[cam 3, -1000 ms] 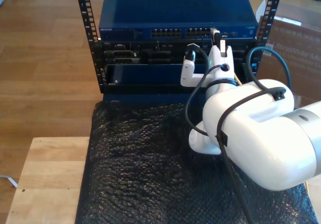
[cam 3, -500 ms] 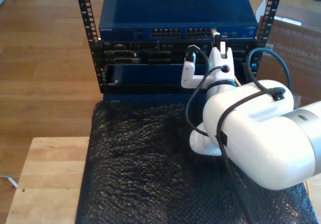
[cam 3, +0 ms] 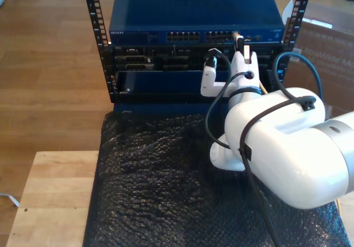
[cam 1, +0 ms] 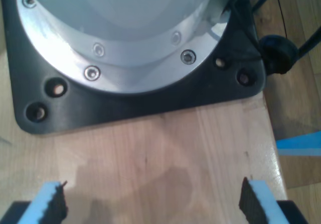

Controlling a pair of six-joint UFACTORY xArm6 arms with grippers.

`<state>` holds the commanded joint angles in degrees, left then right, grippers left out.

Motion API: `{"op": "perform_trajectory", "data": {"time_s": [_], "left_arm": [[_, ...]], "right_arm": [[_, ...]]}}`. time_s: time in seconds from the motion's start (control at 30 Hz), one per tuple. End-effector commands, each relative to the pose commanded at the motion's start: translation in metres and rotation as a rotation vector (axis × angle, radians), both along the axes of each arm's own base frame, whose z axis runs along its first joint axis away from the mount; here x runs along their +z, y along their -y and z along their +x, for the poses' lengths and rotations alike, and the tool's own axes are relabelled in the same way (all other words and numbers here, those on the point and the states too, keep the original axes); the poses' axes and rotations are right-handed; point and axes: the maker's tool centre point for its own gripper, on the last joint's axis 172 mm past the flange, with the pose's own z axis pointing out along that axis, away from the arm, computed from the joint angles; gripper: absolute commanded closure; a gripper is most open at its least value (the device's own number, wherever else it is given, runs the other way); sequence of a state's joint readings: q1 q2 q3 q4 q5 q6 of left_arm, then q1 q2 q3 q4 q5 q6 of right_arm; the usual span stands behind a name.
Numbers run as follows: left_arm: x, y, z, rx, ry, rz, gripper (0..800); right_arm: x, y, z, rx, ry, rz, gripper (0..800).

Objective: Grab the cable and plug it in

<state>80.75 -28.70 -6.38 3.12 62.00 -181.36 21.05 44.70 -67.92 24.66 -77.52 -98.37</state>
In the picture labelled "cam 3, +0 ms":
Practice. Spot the black rack server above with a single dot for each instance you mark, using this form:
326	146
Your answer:
171	61

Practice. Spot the white plastic piece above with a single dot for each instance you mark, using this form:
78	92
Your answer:
288	9

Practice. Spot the black perforated rack post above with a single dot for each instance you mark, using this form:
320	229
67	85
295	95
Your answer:
300	6
95	14

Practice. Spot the blue rack shelf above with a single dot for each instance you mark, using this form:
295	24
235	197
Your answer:
160	82

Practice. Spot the blue network switch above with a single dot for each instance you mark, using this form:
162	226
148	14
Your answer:
179	11

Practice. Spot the black bubble wrap mat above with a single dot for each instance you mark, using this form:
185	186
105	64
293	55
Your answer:
152	189

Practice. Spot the brown cardboard box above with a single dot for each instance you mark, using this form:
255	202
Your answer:
332	64

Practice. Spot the grey metal bracket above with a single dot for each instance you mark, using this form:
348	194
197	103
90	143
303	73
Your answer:
12	199

